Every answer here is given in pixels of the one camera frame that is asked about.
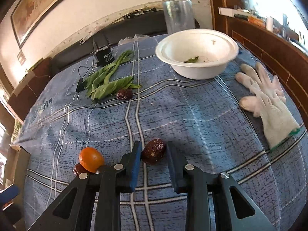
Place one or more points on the green leafy vegetable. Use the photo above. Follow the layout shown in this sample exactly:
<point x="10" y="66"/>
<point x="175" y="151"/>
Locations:
<point x="99" y="84"/>

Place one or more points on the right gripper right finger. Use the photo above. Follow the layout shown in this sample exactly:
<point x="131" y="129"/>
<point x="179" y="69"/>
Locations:
<point x="233" y="208"/>

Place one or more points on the brown wooden cabinet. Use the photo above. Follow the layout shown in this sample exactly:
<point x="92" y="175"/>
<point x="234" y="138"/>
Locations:
<point x="282" y="58"/>

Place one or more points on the clear glass jar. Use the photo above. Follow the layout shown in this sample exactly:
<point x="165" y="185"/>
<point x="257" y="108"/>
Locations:
<point x="178" y="15"/>

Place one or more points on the small orange mandarin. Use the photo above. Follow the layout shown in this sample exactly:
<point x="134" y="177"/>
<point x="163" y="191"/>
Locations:
<point x="91" y="159"/>

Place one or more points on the framed wall picture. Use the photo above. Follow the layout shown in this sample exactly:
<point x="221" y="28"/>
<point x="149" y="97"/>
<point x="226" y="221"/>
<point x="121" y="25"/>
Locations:
<point x="27" y="14"/>

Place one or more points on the jujube near vegetable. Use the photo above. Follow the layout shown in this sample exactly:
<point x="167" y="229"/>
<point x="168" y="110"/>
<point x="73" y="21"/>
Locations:
<point x="124" y="94"/>

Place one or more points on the dark red jujube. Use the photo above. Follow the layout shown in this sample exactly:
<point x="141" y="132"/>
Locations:
<point x="78" y="169"/>
<point x="153" y="152"/>

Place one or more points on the blue plaid tablecloth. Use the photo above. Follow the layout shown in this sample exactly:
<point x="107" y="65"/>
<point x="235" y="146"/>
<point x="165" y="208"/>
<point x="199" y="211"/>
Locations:
<point x="201" y="117"/>

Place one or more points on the black leather sofa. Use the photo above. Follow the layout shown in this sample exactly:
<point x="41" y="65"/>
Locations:
<point x="151" y="23"/>

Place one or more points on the black small device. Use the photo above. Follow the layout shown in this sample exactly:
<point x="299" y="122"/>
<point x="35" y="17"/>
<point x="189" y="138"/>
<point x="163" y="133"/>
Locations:
<point x="103" y="54"/>

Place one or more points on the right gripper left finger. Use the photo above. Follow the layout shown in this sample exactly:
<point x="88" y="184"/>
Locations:
<point x="93" y="201"/>

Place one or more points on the white paper bowl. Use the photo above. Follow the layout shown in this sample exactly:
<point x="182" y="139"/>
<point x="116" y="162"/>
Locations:
<point x="197" y="54"/>

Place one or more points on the brown cardboard box tray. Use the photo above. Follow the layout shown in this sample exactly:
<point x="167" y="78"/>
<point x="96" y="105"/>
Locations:
<point x="20" y="165"/>

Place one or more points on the white work glove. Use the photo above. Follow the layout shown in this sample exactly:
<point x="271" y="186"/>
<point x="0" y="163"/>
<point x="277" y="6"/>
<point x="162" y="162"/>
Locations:
<point x="267" y="102"/>

